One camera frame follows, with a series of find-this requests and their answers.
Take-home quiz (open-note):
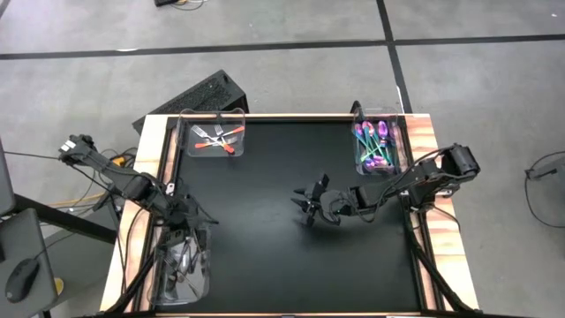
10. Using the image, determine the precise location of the clear plastic bin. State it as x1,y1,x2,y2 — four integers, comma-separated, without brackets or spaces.
177,109,247,159
147,219,212,307
350,108,405,177

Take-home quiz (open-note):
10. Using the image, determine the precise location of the grey monitor panel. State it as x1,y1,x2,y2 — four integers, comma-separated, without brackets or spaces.
0,140,17,217

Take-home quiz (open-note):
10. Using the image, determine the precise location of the black frame strut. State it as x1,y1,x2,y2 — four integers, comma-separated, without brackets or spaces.
104,245,156,315
402,210,478,315

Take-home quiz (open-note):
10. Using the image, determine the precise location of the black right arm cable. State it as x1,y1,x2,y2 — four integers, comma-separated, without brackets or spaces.
348,148,442,222

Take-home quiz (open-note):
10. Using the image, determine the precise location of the yellow cable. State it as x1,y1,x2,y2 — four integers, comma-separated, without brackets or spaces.
47,154,129,208

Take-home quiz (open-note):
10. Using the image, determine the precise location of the grey side desk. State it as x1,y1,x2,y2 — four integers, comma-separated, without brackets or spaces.
0,207,59,318

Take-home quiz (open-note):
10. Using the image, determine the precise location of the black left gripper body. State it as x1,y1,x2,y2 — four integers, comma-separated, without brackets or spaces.
163,193,211,244

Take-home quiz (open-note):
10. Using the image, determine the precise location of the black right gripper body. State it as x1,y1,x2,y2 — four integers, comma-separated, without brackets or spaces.
306,172,354,227

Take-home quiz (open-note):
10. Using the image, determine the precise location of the black metal beam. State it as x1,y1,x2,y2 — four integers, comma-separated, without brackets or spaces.
11,193,118,245

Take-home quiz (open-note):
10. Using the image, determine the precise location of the wooden table rim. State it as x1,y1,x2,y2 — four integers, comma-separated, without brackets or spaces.
99,112,481,318

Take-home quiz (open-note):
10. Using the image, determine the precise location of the black computer mouse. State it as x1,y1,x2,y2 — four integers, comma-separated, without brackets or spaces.
4,257,41,305

